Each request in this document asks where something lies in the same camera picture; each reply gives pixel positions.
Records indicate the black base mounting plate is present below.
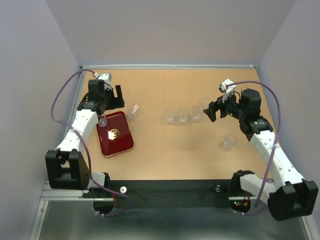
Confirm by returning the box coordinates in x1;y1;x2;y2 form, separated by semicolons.
92;178;261;210

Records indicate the red tray with gold rim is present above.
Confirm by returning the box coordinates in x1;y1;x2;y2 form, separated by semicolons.
96;111;134;157

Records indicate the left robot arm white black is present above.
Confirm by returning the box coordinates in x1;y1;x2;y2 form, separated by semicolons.
45;79;125;190

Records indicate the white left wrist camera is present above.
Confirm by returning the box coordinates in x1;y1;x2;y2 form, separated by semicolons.
97;72;112;86

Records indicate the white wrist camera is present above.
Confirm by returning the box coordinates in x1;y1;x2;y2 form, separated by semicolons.
218;78;236;98
97;72;112;86

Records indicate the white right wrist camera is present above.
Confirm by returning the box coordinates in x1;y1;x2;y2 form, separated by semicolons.
218;78;236;98

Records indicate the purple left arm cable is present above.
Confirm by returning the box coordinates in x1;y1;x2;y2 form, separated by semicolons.
50;69;131;218

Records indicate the clear glass from corner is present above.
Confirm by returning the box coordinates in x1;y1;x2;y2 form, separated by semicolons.
97;117;108;128

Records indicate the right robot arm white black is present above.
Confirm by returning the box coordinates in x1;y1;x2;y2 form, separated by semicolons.
204;87;319;221

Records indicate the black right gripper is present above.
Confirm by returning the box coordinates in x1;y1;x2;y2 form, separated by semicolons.
202;90;247;122

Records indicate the clear glass lone right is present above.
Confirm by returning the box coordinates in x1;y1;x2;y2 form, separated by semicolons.
222;133;238;149

